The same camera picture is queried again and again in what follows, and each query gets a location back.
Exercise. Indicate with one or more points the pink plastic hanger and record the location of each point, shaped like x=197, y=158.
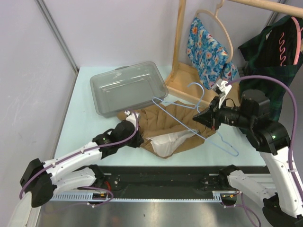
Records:
x=290, y=42

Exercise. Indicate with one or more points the green plaid garment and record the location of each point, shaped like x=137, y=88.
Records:
x=262, y=55

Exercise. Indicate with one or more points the tan garment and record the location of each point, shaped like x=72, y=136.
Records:
x=169, y=129

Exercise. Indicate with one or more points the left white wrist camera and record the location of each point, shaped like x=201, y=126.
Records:
x=131, y=114

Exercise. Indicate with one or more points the blue floral skirt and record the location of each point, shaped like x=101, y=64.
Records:
x=208, y=56

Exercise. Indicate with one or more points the clear plastic tray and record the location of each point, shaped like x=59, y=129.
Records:
x=127, y=87

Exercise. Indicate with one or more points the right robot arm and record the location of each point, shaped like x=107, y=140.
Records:
x=272, y=141

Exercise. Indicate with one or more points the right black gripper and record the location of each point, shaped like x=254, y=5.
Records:
x=211, y=117

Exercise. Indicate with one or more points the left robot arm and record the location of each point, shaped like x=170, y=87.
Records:
x=44, y=179

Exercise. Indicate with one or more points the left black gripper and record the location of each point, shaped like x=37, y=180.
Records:
x=138, y=140

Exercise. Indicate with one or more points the wooden clothes rack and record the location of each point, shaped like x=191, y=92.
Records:
x=183, y=81

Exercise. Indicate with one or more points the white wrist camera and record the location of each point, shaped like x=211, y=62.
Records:
x=131, y=114
x=222, y=88

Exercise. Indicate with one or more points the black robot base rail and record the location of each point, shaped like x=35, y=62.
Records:
x=164, y=184

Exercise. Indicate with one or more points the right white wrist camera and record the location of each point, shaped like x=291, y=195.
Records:
x=222, y=88

